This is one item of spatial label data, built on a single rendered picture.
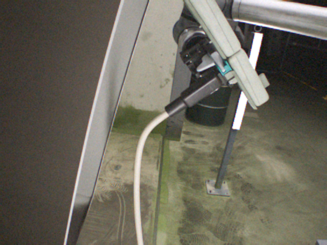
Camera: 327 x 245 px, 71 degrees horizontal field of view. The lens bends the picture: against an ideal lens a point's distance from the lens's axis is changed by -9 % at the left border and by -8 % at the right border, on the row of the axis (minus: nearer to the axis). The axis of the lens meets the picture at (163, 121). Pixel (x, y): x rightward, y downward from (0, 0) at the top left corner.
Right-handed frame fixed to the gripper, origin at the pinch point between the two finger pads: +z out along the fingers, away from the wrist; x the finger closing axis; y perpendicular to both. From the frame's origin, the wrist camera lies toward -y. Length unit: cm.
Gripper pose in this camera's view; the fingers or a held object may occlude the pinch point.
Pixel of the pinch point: (228, 72)
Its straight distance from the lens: 55.1
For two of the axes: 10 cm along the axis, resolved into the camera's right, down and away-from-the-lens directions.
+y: -8.1, 5.3, 2.4
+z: 1.4, 5.8, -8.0
